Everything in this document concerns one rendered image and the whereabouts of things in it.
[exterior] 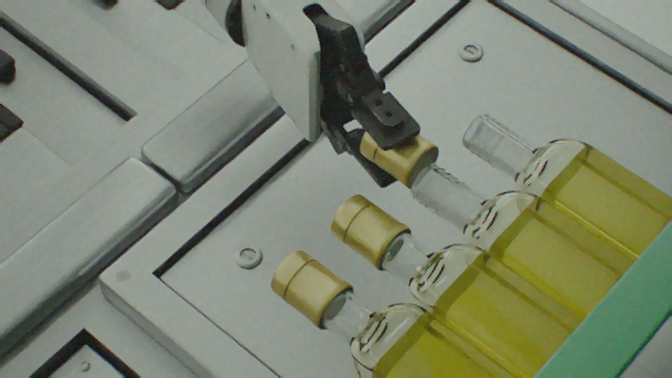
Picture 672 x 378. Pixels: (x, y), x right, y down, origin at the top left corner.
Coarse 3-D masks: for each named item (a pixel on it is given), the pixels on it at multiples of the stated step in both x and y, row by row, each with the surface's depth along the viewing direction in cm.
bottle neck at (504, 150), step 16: (480, 128) 90; (496, 128) 90; (464, 144) 91; (480, 144) 90; (496, 144) 89; (512, 144) 89; (528, 144) 89; (496, 160) 90; (512, 160) 89; (512, 176) 89
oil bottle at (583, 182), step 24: (552, 144) 88; (576, 144) 87; (528, 168) 87; (552, 168) 86; (576, 168) 86; (600, 168) 86; (624, 168) 86; (552, 192) 85; (576, 192) 85; (600, 192) 85; (624, 192) 85; (648, 192) 85; (576, 216) 85; (600, 216) 84; (624, 216) 84; (648, 216) 84; (624, 240) 83; (648, 240) 83
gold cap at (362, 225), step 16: (352, 208) 85; (368, 208) 86; (336, 224) 86; (352, 224) 85; (368, 224) 85; (384, 224) 85; (400, 224) 85; (352, 240) 85; (368, 240) 85; (384, 240) 84; (368, 256) 85
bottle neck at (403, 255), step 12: (396, 240) 84; (408, 240) 84; (384, 252) 84; (396, 252) 84; (408, 252) 84; (420, 252) 84; (384, 264) 85; (396, 264) 84; (408, 264) 84; (396, 276) 85; (408, 276) 84
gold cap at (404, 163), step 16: (368, 144) 88; (400, 144) 87; (416, 144) 87; (432, 144) 87; (384, 160) 88; (400, 160) 87; (416, 160) 86; (432, 160) 89; (400, 176) 87; (416, 176) 90
